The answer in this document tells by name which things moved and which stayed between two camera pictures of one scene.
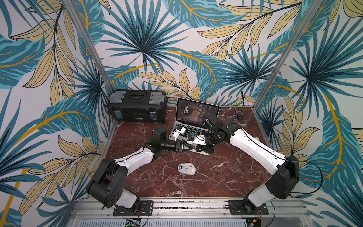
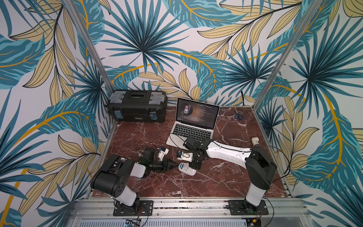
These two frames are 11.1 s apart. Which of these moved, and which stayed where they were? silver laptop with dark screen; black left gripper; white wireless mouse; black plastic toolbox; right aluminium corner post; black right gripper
Moved: black right gripper; black left gripper
Stayed: black plastic toolbox; right aluminium corner post; white wireless mouse; silver laptop with dark screen
